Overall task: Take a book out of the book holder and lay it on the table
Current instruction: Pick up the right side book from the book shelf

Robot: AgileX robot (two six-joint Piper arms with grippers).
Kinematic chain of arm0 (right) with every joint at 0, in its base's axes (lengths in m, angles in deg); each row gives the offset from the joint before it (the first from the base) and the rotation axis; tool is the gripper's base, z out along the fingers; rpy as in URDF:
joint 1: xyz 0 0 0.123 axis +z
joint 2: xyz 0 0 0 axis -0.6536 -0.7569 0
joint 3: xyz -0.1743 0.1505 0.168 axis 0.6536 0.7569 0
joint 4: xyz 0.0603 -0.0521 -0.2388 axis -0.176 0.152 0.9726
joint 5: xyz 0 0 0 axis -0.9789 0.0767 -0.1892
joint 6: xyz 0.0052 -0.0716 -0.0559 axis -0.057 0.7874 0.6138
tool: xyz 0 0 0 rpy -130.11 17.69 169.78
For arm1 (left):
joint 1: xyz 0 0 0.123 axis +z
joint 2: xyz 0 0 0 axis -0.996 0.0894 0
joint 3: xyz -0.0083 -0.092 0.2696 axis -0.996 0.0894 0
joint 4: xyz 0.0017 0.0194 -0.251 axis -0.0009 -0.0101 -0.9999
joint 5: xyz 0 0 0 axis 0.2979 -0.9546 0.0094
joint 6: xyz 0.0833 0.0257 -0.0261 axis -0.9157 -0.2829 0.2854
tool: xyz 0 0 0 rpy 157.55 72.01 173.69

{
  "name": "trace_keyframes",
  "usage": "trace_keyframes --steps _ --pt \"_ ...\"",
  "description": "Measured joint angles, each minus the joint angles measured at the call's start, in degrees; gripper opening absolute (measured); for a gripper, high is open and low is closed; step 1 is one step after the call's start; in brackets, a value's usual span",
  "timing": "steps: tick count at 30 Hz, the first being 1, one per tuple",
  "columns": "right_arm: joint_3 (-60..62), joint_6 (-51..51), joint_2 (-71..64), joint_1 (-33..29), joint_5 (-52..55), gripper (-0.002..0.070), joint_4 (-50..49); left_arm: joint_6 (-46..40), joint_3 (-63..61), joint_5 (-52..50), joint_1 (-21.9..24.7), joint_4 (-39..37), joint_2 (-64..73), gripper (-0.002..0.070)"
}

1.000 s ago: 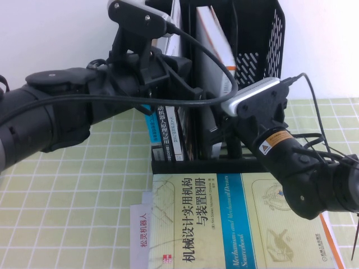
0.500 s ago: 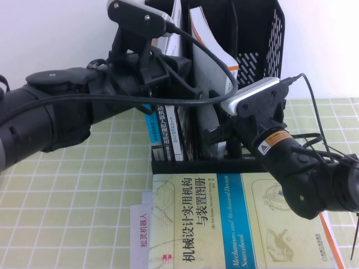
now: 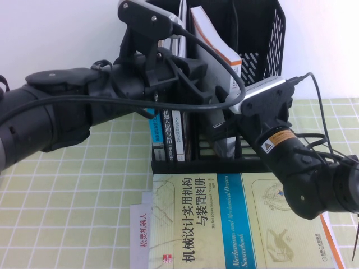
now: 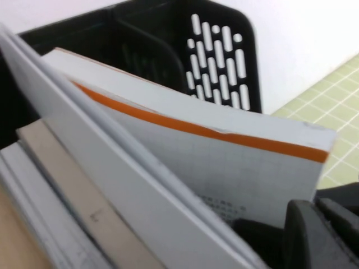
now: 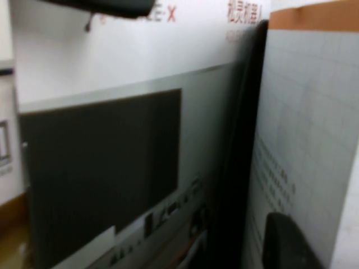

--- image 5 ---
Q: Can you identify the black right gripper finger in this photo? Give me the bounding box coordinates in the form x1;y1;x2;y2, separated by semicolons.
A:
262;212;333;269

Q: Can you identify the white orange ROS book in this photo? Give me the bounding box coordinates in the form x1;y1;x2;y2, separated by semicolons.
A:
246;5;359;269

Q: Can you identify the thin dark cover magazine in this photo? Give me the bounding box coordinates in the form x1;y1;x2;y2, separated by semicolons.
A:
18;63;239;269

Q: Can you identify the white banner with red text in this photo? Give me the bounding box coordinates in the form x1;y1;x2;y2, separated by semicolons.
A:
10;0;271;113

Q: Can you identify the white printed box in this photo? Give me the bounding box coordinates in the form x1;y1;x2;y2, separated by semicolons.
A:
0;58;29;208

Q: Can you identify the black device with dangling cable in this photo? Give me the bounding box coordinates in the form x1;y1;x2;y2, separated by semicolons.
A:
39;0;158;32

